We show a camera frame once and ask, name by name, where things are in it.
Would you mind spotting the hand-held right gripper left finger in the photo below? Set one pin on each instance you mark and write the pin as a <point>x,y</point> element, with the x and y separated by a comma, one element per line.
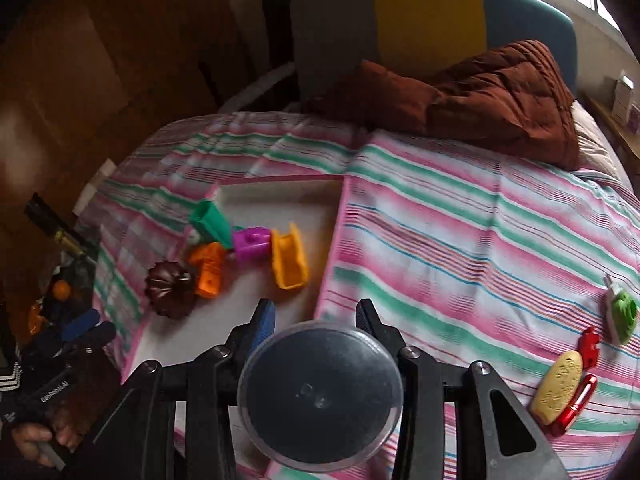
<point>267,317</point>

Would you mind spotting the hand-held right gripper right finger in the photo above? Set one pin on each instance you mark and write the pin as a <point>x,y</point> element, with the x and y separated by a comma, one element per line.
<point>370,317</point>

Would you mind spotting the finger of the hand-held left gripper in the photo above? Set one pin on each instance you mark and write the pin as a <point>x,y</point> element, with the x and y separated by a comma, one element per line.
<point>82,324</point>
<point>97,335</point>

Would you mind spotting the pink-rimmed white tray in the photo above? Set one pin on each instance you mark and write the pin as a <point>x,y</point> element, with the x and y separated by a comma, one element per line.
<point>240,290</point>

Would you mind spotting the yellow plastic toy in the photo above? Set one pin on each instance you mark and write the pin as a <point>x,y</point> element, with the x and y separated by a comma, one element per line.
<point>287,260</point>

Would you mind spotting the orange plastic toy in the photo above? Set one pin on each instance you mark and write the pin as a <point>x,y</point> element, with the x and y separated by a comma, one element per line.
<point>210,275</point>

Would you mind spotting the magenta plastic toy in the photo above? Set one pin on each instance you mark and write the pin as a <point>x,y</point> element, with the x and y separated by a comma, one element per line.
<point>250,244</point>

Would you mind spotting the dark brown fluted mould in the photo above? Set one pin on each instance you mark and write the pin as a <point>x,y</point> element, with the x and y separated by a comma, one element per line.
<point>170,290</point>

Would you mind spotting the black jar with clear lid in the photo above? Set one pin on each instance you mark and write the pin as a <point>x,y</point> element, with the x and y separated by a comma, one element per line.
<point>320,395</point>

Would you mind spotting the green plastic toy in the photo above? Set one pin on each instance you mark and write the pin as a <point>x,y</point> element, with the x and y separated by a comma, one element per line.
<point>215,222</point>

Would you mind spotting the gold oval case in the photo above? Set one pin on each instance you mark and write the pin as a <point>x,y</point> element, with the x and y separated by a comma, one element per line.
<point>557,385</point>

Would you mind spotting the red block toy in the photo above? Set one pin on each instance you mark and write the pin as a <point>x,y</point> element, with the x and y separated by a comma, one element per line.
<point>589,347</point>

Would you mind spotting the shiny red lighter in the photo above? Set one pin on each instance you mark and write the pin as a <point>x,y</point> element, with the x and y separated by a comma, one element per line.
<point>575,405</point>

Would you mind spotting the white and green square device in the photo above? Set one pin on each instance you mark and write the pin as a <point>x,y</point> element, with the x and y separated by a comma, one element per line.
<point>622,315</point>

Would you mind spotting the person's left forearm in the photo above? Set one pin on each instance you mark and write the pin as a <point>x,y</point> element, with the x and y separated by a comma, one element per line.
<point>7,385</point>

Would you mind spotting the person's left hand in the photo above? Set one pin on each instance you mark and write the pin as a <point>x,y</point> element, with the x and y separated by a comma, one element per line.
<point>30,437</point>

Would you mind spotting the small orange ball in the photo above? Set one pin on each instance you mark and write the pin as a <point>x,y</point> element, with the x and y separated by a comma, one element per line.
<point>61,290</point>

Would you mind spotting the black and gold tool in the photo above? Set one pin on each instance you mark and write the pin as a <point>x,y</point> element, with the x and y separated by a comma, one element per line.
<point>60,230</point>

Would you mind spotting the pink green striped blanket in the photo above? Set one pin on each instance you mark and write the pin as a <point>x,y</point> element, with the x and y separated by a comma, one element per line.
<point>450,240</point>

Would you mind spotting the brown quilted duvet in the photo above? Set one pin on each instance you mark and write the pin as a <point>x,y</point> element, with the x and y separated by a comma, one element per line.
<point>500,100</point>

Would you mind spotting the wooden wardrobe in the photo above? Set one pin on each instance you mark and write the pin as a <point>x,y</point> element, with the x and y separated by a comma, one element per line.
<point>100,60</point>

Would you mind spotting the pale pink pillow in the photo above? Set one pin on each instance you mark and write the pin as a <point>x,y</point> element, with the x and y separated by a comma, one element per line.
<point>595,145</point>

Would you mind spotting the wooden side table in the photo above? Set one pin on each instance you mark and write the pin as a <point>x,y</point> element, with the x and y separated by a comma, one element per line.
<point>607,125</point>

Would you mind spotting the grey yellow blue headboard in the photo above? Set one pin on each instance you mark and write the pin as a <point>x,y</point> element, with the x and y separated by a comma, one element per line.
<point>425,15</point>

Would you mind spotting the purple container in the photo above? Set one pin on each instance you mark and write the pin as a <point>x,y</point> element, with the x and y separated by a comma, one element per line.
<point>634,122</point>

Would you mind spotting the white box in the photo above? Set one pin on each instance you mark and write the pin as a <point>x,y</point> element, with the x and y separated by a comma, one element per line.
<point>625,100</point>

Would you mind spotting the white bed rail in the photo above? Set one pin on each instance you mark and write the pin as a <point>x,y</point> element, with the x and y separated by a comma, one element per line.
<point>260,82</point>

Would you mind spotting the black post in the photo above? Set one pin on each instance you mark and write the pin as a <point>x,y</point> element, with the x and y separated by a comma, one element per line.
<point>277,35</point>

